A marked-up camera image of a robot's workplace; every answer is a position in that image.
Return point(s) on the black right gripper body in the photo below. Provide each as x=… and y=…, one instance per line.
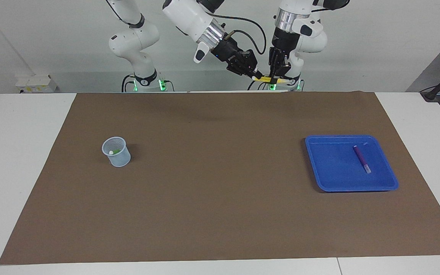
x=231, y=53

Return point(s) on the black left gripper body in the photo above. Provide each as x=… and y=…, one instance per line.
x=283, y=44

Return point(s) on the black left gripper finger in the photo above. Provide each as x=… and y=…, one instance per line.
x=272, y=68
x=285, y=70

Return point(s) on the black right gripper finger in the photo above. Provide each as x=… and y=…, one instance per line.
x=252, y=59
x=249, y=73

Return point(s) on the yellow marker pen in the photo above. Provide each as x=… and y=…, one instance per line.
x=262, y=79

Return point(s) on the green marker pen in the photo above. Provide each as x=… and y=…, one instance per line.
x=117, y=151

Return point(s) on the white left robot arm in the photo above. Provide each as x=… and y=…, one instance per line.
x=311, y=42

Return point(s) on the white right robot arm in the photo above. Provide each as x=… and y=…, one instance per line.
x=136, y=38

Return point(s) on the blue plastic tray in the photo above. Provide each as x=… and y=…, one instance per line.
x=330, y=172

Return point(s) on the purple marker pen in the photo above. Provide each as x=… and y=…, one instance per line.
x=362, y=158

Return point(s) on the brown table mat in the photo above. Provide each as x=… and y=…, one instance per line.
x=220, y=191

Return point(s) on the translucent white plastic cup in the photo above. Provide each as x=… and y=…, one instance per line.
x=122, y=160

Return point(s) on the white power strip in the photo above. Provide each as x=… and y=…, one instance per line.
x=36, y=82

